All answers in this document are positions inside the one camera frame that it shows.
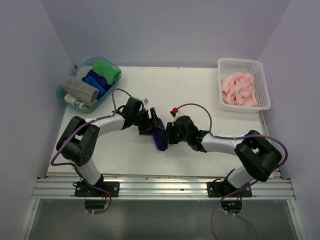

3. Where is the purple rolled towel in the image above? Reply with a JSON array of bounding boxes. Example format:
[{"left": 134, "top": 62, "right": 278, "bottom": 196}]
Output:
[{"left": 86, "top": 69, "right": 112, "bottom": 92}]

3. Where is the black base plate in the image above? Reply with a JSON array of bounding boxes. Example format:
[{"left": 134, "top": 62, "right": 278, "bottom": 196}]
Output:
[
  {"left": 206, "top": 180, "right": 253, "bottom": 198},
  {"left": 72, "top": 181, "right": 120, "bottom": 198}
]

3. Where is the grey towel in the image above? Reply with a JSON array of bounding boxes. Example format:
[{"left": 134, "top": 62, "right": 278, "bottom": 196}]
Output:
[{"left": 62, "top": 76, "right": 99, "bottom": 107}]

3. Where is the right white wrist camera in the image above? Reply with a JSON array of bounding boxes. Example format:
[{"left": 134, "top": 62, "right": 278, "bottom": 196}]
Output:
[{"left": 170, "top": 107, "right": 184, "bottom": 121}]

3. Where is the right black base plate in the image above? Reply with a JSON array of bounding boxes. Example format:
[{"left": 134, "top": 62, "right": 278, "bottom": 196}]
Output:
[{"left": 206, "top": 180, "right": 253, "bottom": 198}]

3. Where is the beige patterned rolled towel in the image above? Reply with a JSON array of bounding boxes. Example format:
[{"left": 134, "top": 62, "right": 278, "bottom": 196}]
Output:
[{"left": 64, "top": 93, "right": 90, "bottom": 110}]

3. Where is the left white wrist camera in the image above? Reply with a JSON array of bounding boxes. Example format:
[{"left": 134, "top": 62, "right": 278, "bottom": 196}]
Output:
[{"left": 143, "top": 98, "right": 149, "bottom": 105}]

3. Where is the green rolled towel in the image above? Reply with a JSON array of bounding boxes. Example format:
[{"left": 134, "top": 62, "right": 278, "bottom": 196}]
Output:
[{"left": 92, "top": 60, "right": 121, "bottom": 85}]

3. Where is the blue rolled towel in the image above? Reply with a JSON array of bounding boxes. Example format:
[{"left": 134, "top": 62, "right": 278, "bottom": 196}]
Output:
[{"left": 82, "top": 76, "right": 106, "bottom": 101}]

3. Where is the white plastic basket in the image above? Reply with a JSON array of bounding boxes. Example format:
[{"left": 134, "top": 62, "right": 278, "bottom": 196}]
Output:
[{"left": 217, "top": 57, "right": 271, "bottom": 114}]

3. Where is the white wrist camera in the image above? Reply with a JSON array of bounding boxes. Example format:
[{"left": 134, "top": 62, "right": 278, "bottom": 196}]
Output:
[
  {"left": 170, "top": 107, "right": 184, "bottom": 121},
  {"left": 143, "top": 98, "right": 149, "bottom": 105}
]

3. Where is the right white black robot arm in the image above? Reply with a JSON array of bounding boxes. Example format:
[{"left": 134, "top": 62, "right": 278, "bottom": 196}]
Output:
[{"left": 162, "top": 115, "right": 282, "bottom": 197}]

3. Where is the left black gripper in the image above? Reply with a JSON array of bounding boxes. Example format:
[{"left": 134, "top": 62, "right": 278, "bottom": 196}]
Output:
[{"left": 132, "top": 107, "right": 164, "bottom": 135}]

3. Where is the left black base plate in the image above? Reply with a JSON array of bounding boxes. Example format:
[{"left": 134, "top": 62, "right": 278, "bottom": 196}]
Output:
[{"left": 72, "top": 181, "right": 120, "bottom": 198}]

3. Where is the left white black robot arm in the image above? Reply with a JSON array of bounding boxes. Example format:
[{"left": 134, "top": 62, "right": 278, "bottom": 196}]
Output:
[{"left": 56, "top": 97, "right": 168, "bottom": 197}]

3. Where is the pink towel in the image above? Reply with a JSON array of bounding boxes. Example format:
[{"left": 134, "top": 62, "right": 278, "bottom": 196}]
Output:
[{"left": 221, "top": 72, "right": 258, "bottom": 107}]

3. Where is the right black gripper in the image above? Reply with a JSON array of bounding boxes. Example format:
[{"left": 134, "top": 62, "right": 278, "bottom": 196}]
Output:
[{"left": 160, "top": 122, "right": 190, "bottom": 145}]

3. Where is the blue translucent plastic bin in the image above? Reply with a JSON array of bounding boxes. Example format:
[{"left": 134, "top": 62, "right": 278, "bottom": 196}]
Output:
[{"left": 56, "top": 57, "right": 122, "bottom": 114}]

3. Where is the aluminium mounting rail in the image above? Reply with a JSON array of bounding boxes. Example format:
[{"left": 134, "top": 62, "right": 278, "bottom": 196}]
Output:
[{"left": 31, "top": 173, "right": 296, "bottom": 200}]

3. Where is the purple towel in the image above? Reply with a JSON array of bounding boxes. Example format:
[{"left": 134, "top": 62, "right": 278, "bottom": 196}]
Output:
[
  {"left": 151, "top": 128, "right": 168, "bottom": 151},
  {"left": 86, "top": 69, "right": 112, "bottom": 92}
]

